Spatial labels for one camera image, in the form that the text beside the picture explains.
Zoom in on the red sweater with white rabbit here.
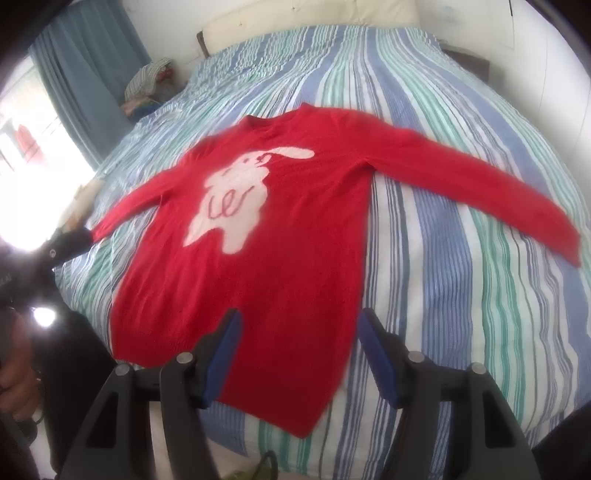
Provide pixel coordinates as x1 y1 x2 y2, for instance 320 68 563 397
92 104 581 437

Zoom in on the pile of clothes on nightstand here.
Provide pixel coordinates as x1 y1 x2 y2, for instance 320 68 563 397
121 58 174 118

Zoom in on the person's left hand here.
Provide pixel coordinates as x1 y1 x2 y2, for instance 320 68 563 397
1 315 40 421

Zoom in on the person's dark clothed body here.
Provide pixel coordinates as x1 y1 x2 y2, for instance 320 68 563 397
32 304 116 473

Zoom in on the red garment hanging outside window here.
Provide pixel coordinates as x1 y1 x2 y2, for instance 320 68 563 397
15 125 43 162

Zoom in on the striped blue green bedspread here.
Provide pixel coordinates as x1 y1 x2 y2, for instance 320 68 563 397
54 25 591 471

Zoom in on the teal window curtain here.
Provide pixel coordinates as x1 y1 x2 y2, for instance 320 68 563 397
29 1 150 169

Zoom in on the cream padded headboard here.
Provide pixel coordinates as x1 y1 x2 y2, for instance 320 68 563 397
197 0 420 57

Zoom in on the dark wooden nightstand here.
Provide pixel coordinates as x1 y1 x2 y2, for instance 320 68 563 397
442 44 491 84

